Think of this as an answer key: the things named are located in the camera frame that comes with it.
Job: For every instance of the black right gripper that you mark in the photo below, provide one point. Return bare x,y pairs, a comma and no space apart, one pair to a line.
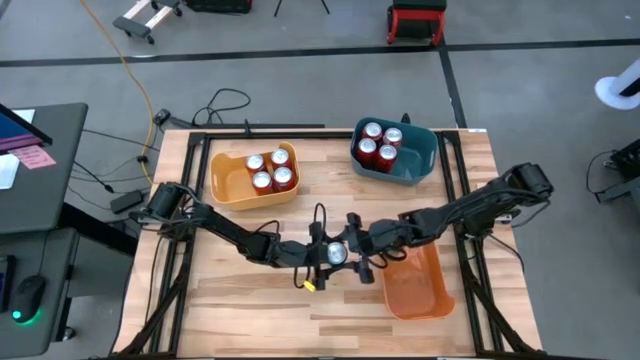
380,240

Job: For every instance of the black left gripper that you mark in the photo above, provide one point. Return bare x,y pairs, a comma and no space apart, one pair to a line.
316,260

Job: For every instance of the green Sprite soda can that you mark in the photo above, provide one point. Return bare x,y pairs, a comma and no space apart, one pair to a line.
336,253

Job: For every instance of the red Fanta soda can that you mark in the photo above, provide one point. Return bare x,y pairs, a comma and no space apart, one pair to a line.
280,157
283,176
255,162
261,181

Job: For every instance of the Coca-Cola Star Wars soda can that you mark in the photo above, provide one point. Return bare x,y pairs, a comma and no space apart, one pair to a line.
392,136

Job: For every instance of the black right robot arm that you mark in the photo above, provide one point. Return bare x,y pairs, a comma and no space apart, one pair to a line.
475,210

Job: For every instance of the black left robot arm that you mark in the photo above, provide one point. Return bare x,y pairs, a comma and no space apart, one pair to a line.
225,232

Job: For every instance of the orange plastic bin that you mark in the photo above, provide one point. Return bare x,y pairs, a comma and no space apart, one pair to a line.
417,290

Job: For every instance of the teal plastic bin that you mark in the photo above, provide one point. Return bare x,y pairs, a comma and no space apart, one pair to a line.
415,160

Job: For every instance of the yellow plastic bin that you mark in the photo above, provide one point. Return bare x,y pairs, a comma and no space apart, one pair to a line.
230,185

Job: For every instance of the black floor bar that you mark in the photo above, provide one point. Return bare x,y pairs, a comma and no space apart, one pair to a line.
275,125

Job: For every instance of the black clamp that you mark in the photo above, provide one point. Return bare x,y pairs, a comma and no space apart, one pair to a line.
405,119
246,129

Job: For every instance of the black power brick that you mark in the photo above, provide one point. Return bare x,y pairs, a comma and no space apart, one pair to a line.
127,201

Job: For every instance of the black power adapter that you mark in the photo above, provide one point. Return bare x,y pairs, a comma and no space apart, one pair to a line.
161,116

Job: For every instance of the red and black stool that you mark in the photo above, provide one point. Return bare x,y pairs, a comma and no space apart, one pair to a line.
415,27

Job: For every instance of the black tripod legs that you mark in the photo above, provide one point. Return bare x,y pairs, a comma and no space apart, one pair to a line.
277,7

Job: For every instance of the black equipment case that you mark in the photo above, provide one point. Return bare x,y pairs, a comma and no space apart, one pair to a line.
220,5

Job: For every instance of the dark grey desk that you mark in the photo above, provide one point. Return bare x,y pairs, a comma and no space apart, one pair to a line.
55,190
50,260

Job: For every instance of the black equipment stand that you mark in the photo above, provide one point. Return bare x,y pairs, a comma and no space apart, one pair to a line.
627,165

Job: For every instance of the wooden wheeled dolly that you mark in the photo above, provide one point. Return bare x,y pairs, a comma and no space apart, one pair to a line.
132,26

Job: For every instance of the white round stand base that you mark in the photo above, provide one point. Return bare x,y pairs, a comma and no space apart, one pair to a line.
607,92

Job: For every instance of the black computer mouse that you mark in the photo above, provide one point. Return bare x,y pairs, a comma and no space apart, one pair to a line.
27,295

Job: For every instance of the pink sticky note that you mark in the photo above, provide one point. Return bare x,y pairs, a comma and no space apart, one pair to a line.
32,157

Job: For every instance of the black keyboard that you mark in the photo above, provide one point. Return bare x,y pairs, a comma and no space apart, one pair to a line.
5,282

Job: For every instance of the white paper sheet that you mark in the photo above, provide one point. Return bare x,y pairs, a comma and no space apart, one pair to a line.
6,172

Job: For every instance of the open laptop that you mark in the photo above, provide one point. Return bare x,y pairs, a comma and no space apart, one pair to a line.
15,132

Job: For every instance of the black aluminium rig frame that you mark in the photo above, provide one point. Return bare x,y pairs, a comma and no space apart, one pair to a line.
330,134

